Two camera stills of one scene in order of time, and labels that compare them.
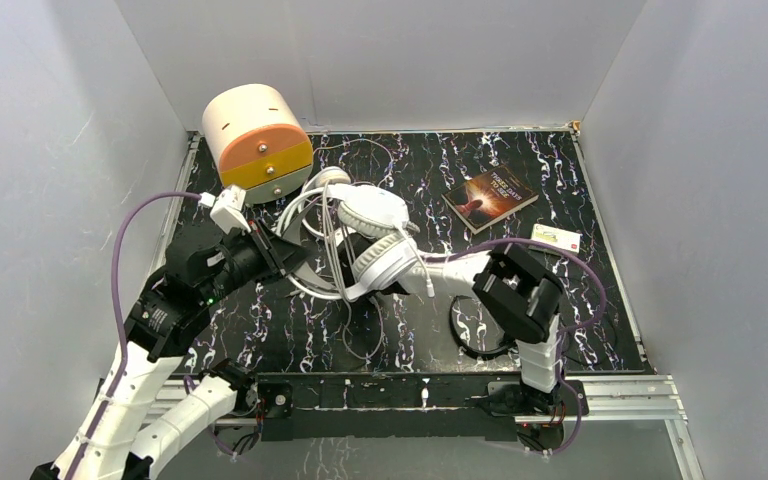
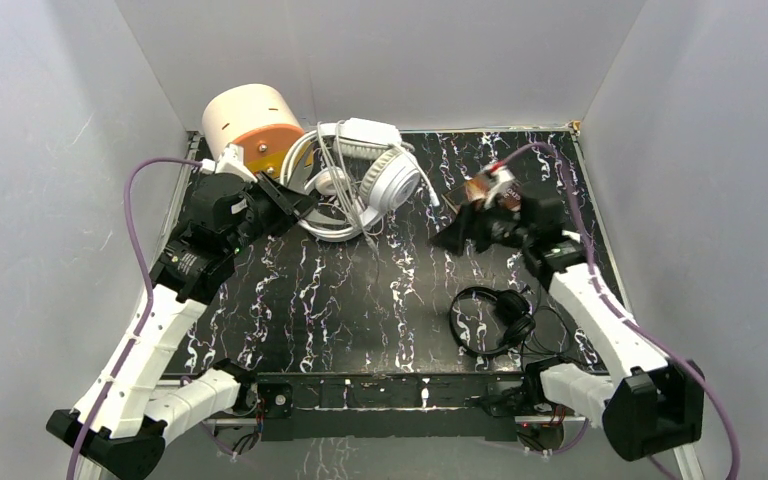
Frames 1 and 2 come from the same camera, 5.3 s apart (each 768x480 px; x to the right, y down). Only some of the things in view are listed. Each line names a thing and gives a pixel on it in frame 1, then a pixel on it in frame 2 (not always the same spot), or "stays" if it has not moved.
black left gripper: (269, 248) -> (272, 202)
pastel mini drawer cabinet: (257, 141) stays
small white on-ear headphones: (313, 218) -> (314, 168)
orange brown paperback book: (483, 199) stays
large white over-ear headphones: (389, 256) -> (377, 172)
